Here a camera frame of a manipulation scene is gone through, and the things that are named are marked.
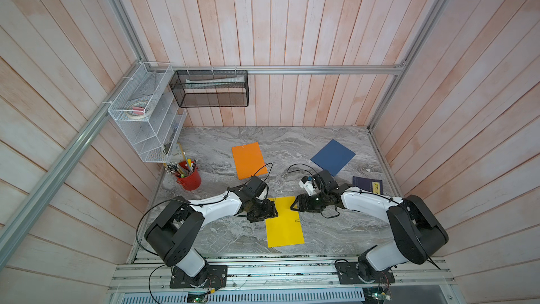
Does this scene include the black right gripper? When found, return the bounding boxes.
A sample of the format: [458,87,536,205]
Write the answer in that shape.
[289,191,328,212]

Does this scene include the yellow paper document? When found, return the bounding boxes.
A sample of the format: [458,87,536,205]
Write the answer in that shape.
[265,196,305,248]

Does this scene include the blue paper document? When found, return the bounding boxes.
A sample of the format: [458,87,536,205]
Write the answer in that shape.
[311,139,356,177]

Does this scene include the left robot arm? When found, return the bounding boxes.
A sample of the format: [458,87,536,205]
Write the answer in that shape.
[143,176,278,282]

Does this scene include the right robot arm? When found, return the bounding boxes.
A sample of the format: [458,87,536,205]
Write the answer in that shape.
[291,170,449,283]

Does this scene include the orange paper document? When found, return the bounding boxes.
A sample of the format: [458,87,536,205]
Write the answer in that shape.
[231,142,269,180]

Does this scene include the red pen holder cup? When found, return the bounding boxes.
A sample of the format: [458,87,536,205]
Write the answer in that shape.
[175,161,202,191]

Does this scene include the dark navy book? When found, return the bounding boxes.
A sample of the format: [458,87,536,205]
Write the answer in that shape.
[352,176,384,195]

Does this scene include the paper in black basket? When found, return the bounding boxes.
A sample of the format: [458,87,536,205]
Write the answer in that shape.
[184,77,243,90]

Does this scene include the tape roll in shelf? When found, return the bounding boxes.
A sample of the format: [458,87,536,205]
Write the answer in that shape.
[126,101,149,120]

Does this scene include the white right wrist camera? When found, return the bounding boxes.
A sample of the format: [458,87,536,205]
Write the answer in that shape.
[299,176,319,196]

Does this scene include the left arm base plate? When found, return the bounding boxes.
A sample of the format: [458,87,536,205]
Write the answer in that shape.
[170,264,228,290]

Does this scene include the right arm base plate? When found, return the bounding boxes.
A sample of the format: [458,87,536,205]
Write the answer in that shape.
[334,259,395,285]

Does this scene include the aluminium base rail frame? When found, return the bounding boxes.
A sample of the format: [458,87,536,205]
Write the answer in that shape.
[105,253,464,303]

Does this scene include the black wire mesh basket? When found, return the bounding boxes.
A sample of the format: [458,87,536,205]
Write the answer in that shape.
[170,69,250,108]

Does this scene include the white wire mesh shelf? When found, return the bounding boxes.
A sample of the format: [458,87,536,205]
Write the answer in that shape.
[108,62,187,163]

